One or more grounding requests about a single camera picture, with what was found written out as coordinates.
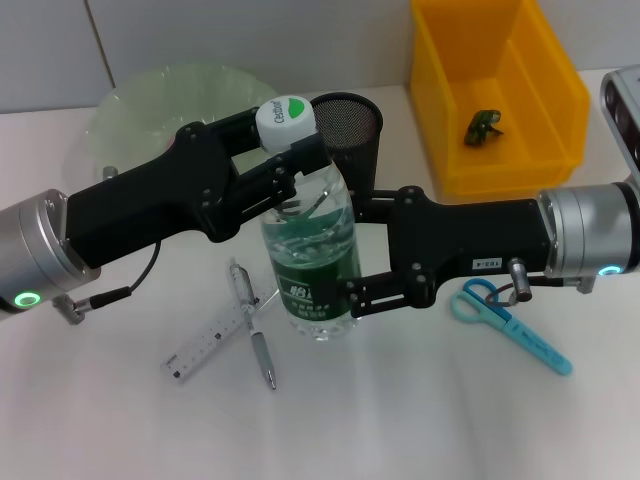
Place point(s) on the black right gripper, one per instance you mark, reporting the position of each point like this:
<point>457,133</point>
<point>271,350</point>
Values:
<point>465,235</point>

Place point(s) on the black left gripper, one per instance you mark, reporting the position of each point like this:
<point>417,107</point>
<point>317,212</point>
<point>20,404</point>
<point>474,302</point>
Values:
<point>150,200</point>

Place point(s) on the clear green-label water bottle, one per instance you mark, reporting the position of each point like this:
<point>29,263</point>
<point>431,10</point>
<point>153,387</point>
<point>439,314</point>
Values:
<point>305,250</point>

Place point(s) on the green plastic scrap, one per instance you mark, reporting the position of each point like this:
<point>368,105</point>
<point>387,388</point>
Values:
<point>482,129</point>

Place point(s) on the blue plastic scissors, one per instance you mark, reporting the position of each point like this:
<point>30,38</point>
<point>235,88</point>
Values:
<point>530,340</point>

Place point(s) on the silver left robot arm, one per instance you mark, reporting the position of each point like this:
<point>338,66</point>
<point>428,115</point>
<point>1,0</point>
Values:
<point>35,260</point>

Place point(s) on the black mesh pen holder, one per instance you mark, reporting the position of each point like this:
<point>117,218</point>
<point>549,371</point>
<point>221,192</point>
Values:
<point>360,135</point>

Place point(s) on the green glass fruit bowl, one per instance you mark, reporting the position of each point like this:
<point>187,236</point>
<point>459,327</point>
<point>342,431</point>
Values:
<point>140,105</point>

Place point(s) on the grey clear ballpoint pen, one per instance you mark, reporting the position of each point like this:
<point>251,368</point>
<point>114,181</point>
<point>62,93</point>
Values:
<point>262,355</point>

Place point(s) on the transparent plastic ruler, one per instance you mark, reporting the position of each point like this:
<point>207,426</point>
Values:
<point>200,350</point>

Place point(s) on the yellow plastic bin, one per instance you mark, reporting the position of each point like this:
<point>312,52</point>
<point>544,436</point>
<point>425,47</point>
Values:
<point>525,165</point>

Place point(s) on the right wrist camera unit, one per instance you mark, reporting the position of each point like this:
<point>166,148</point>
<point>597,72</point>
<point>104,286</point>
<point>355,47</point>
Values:
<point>622,115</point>

